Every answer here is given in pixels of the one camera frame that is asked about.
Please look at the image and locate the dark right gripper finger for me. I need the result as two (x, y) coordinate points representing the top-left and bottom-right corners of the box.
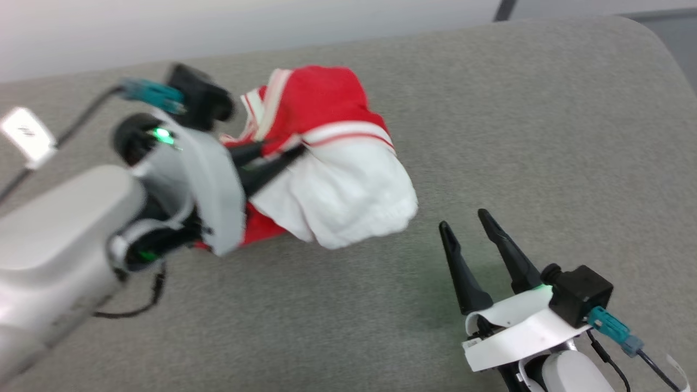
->
(438, 220), (494, 316)
(478, 209), (543, 295)

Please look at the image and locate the right camera cable teal connector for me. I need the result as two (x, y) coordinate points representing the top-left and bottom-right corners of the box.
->
(587, 305), (684, 392)

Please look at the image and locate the white label tag on cable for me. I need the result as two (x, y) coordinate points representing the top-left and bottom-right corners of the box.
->
(0, 107), (58, 170)
(665, 354), (692, 390)

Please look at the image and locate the red and white garment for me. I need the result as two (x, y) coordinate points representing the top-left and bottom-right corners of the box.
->
(193, 65), (419, 252)

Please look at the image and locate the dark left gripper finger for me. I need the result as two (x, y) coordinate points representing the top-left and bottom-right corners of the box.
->
(228, 140), (268, 167)
(239, 145), (307, 198)

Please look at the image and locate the dark slanted post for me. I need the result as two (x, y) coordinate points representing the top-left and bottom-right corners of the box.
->
(493, 0), (518, 23)

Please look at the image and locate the left camera cable teal connector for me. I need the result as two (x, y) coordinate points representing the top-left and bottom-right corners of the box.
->
(0, 78), (187, 205)

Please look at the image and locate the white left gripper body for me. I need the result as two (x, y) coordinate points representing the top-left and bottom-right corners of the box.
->
(131, 109), (248, 258)

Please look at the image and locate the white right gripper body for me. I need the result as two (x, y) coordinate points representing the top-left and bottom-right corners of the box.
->
(462, 285), (594, 392)

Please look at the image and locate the camera cable teal connector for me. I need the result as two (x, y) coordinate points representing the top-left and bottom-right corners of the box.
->
(587, 305), (684, 392)
(0, 78), (187, 205)

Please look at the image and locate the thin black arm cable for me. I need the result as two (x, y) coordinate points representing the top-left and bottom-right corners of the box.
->
(585, 329), (632, 392)
(93, 271), (167, 320)

